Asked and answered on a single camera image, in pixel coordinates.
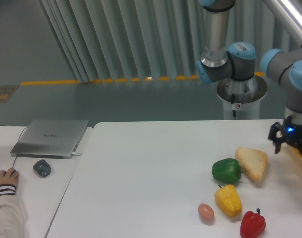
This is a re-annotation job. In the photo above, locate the yellow plastic basket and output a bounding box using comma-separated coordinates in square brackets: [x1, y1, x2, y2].
[287, 145, 302, 169]

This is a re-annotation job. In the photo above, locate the silver closed laptop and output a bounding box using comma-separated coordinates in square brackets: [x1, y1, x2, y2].
[10, 120, 88, 159]

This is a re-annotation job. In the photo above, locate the forearm in cream sleeve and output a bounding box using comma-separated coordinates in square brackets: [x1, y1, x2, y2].
[0, 184, 24, 238]

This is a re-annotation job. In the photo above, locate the red bell pepper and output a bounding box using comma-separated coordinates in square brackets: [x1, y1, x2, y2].
[240, 208, 266, 238]

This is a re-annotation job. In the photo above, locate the yellow bell pepper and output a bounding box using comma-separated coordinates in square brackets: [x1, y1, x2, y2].
[214, 184, 242, 218]

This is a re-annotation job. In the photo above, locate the pink egg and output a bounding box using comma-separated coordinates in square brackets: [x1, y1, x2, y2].
[198, 203, 214, 221]

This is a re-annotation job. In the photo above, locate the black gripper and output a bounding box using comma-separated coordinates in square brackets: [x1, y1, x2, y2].
[268, 116, 302, 156]

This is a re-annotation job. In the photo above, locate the green bell pepper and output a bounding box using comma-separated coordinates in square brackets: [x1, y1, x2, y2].
[211, 158, 242, 184]

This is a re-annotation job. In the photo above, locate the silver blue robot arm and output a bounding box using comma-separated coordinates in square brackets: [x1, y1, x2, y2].
[196, 0, 302, 156]

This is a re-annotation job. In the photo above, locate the person's hand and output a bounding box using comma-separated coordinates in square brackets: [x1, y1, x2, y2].
[0, 168, 19, 187]

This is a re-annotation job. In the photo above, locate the grey mouse cable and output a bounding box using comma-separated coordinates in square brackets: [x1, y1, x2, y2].
[11, 126, 30, 170]

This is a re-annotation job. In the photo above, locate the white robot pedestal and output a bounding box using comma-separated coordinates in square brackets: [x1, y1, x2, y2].
[217, 76, 267, 120]

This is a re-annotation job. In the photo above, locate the triangular toasted bread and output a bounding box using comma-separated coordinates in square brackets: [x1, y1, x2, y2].
[235, 147, 268, 181]

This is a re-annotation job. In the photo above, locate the dark grey small device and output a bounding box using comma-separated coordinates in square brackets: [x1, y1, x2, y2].
[33, 159, 51, 178]

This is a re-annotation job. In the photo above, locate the grey pleated curtain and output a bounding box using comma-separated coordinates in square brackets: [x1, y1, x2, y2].
[38, 0, 302, 83]

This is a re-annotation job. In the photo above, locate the black pedestal cable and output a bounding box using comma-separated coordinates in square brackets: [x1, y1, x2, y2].
[230, 93, 238, 121]

